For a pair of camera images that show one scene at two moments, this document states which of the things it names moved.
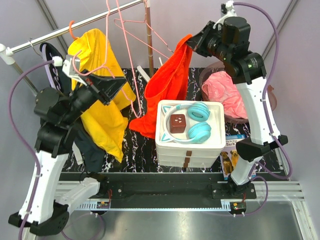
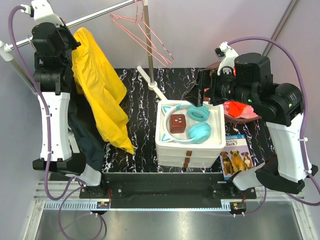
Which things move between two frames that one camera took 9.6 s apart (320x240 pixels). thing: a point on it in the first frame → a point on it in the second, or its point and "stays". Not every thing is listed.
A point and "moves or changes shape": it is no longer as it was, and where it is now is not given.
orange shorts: [167, 84] → [236, 108]
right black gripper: [208, 30] → [206, 78]
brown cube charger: [177, 123] stays
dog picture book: [229, 155] stays
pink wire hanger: [105, 65] → [139, 31]
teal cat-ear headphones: [199, 132] stays
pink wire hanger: [144, 21] moves or changes shape
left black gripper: [108, 87] → [73, 42]
